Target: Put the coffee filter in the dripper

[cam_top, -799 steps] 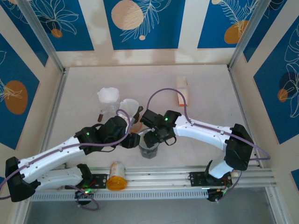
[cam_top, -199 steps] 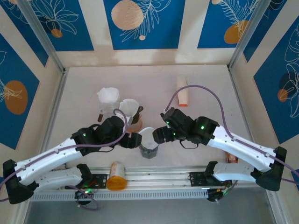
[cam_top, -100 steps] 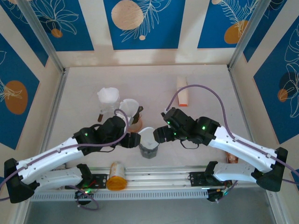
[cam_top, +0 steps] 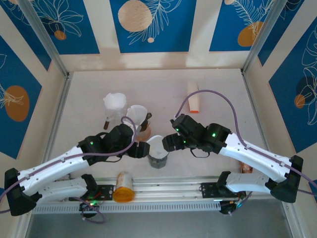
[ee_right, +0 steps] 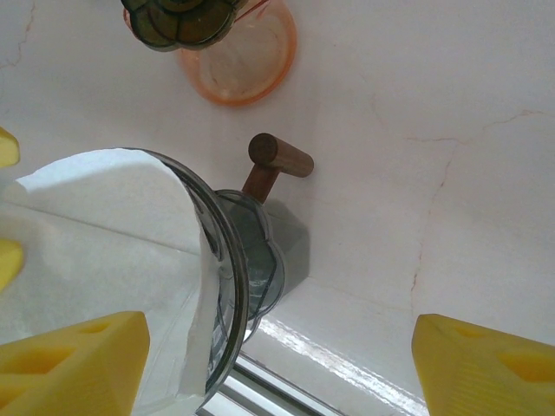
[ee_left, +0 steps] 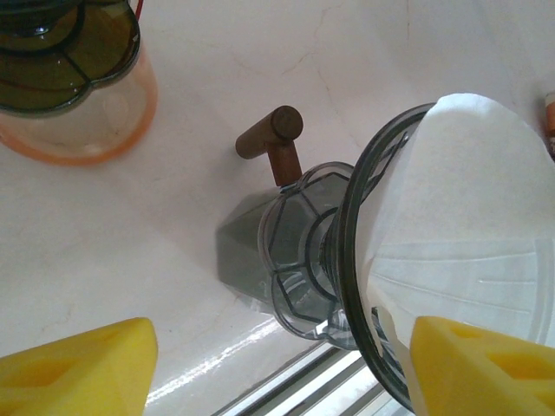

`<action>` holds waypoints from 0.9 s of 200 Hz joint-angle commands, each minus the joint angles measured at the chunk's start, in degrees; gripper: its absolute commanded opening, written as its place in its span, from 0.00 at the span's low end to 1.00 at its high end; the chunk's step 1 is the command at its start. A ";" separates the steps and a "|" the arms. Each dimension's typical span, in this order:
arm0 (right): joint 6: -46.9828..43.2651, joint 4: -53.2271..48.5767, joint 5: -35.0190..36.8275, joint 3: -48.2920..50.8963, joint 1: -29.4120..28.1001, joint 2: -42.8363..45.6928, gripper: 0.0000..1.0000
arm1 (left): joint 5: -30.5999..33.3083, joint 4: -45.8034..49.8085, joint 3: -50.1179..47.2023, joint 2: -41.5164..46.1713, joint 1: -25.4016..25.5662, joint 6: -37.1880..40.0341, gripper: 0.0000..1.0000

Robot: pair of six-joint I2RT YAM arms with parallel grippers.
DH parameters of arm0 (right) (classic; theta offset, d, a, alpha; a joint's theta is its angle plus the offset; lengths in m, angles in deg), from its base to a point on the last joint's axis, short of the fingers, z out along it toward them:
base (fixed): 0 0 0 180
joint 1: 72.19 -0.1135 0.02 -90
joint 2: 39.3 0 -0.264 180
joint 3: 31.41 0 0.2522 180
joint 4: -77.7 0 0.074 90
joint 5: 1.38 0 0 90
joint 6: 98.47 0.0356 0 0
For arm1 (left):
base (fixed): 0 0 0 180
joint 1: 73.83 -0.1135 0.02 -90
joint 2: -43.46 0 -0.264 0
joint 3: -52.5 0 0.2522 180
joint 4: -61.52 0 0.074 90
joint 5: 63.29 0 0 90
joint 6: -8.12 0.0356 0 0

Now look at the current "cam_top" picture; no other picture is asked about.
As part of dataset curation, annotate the pink translucent carafe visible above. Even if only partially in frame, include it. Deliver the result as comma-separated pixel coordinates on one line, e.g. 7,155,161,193
135,123,152,142

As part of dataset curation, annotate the smoke grey plastic dripper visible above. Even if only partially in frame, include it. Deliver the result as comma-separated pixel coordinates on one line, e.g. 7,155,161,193
147,135,170,160

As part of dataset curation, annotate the grey carafe with brown handle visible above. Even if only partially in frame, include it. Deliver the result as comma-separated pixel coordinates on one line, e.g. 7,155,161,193
148,153,169,170

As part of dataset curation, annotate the clear carafe with brown handle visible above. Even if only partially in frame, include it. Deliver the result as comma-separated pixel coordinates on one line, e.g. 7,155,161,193
103,106,128,130

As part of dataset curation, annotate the clear plastic dripper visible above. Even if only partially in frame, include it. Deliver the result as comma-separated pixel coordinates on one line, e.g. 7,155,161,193
103,93,128,113

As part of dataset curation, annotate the coffee filter packet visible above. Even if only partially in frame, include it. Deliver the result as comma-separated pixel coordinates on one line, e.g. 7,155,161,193
187,81,200,114

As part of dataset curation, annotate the orange pill bottle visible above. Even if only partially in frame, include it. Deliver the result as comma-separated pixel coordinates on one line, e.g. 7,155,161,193
112,171,136,203

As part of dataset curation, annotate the crumpled brown wrapper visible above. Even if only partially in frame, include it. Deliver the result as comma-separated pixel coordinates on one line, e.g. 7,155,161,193
239,161,253,174

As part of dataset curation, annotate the black left controller board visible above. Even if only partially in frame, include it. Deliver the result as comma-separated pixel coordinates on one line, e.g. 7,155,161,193
78,200,100,213

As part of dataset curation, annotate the black controller board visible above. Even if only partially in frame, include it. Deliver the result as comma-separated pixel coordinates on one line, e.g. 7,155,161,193
78,200,100,213
218,200,240,216

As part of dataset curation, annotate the black right controller board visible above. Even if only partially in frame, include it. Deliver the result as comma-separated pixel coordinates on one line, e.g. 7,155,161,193
218,200,240,216

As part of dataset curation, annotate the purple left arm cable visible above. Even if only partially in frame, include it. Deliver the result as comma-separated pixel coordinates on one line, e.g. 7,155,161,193
0,117,137,224

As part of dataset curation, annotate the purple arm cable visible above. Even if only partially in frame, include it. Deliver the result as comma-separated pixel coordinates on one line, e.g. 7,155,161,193
174,89,317,215
0,117,137,224

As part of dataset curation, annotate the thin black left gripper cable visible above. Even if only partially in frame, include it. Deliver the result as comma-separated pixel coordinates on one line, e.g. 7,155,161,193
95,132,122,163

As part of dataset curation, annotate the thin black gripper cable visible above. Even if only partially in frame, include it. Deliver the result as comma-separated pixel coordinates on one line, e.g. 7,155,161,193
189,148,211,159
95,132,122,163

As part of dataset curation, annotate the thin black right gripper cable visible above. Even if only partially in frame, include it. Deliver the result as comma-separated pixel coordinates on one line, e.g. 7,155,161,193
189,148,211,159

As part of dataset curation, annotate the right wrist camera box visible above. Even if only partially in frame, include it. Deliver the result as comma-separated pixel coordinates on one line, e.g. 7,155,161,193
169,114,206,136

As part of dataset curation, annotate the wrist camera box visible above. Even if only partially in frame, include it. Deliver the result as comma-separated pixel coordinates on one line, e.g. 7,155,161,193
107,123,136,146
169,114,206,136

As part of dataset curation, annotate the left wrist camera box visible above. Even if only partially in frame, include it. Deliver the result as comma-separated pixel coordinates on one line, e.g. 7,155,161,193
107,123,136,146

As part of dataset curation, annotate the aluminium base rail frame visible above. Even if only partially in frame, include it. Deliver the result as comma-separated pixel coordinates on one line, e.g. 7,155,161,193
21,175,290,204

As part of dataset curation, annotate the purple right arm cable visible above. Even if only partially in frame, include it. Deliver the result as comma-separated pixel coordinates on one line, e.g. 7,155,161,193
174,89,317,215

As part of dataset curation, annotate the aluminium side rail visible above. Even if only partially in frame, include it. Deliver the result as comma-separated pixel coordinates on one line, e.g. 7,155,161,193
37,71,73,184
241,71,279,178

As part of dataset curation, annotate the white slotted cable duct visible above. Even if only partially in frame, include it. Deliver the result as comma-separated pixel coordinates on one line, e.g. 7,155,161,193
31,202,222,214

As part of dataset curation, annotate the aluminium corner post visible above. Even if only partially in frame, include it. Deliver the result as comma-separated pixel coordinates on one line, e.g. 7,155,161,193
18,0,70,78
241,0,289,75

